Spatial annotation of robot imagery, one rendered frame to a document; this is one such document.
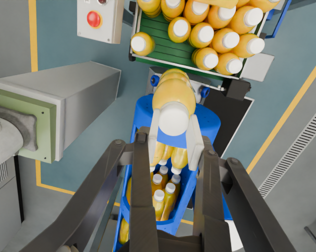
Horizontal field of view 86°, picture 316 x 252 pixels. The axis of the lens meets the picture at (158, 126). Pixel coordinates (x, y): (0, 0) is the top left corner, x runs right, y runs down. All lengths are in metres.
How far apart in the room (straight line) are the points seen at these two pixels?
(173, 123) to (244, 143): 1.88
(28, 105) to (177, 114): 0.69
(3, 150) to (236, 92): 0.84
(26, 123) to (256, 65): 0.96
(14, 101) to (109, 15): 0.50
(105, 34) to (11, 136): 0.49
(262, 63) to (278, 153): 1.57
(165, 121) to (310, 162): 2.43
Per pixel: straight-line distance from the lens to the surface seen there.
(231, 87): 0.68
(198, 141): 0.16
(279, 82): 1.94
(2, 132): 0.79
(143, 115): 0.48
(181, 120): 0.21
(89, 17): 0.56
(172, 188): 0.74
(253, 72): 0.86
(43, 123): 0.82
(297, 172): 2.60
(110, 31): 0.56
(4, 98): 0.87
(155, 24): 0.74
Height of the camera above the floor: 1.63
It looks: 64 degrees down
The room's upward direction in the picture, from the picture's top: 172 degrees counter-clockwise
